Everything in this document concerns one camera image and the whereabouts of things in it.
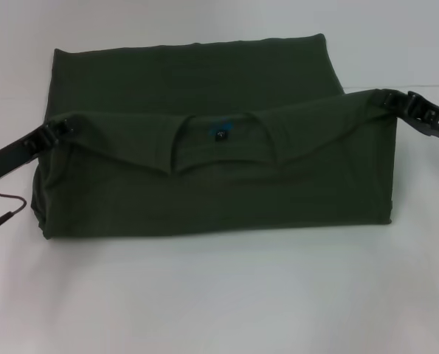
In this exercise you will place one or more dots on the dark green FREE t-shirt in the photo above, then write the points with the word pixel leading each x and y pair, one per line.
pixel 219 191

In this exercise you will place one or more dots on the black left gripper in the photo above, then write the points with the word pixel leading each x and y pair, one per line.
pixel 12 155

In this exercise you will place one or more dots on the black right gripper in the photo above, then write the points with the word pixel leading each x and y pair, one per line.
pixel 433 121

